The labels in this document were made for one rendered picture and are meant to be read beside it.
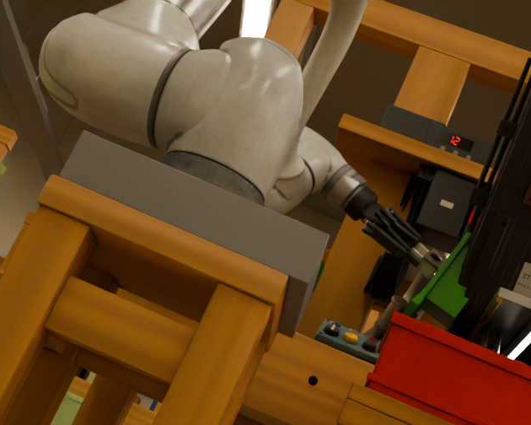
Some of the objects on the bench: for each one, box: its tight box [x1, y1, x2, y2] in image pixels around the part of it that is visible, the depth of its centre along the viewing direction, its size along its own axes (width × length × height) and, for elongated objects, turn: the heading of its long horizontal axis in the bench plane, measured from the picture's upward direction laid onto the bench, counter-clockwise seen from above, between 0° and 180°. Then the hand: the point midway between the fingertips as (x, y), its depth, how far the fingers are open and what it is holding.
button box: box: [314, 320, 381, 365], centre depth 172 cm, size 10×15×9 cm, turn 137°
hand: (424, 260), depth 209 cm, fingers closed on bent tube, 3 cm apart
